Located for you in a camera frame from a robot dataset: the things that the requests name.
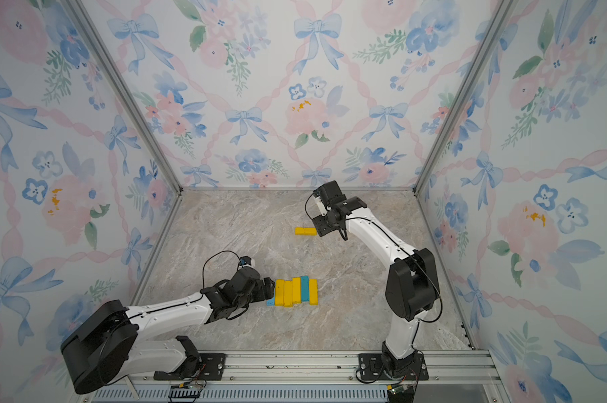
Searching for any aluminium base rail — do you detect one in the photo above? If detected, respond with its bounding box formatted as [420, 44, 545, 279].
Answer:
[77, 350, 510, 402]

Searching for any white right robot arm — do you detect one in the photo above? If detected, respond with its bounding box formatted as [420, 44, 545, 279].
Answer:
[311, 191, 442, 379]

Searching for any yellow block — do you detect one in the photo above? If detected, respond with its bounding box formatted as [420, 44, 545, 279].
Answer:
[294, 227, 317, 236]
[309, 279, 319, 306]
[283, 280, 293, 307]
[274, 279, 285, 307]
[292, 277, 302, 305]

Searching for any aluminium right corner post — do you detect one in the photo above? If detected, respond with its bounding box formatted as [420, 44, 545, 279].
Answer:
[413, 0, 515, 197]

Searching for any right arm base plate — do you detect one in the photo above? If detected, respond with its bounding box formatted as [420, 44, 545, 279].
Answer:
[357, 352, 429, 382]

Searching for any aluminium corner post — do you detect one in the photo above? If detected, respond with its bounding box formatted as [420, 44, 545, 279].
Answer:
[61, 0, 183, 195]
[413, 0, 515, 197]

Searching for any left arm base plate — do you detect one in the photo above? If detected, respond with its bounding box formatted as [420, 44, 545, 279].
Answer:
[153, 353, 227, 381]

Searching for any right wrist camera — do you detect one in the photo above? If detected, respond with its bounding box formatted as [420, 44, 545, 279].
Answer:
[313, 181, 347, 212]

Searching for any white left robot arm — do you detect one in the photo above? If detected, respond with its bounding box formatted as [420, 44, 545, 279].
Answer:
[61, 265, 275, 395]

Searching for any teal block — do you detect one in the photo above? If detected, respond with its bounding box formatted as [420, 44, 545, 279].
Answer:
[300, 275, 310, 302]

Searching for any aluminium left corner post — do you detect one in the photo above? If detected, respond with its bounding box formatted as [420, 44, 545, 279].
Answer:
[61, 0, 183, 195]

